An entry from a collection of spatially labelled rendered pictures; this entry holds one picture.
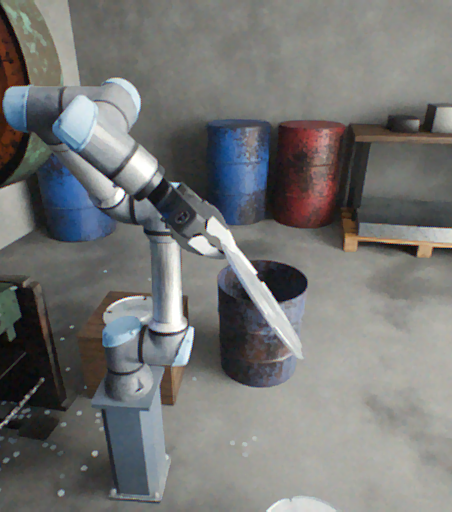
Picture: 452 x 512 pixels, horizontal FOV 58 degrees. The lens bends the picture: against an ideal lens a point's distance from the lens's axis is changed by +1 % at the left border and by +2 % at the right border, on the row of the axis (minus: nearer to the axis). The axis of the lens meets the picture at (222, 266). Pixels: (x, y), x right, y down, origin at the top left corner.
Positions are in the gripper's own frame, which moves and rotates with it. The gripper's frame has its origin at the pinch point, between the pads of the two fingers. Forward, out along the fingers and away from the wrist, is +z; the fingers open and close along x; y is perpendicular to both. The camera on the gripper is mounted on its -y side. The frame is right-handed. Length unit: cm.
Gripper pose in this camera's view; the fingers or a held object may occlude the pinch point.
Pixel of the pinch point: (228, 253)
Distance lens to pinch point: 75.0
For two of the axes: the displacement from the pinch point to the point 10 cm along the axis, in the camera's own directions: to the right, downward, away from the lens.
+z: 6.8, 5.6, 4.7
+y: -2.4, -4.4, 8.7
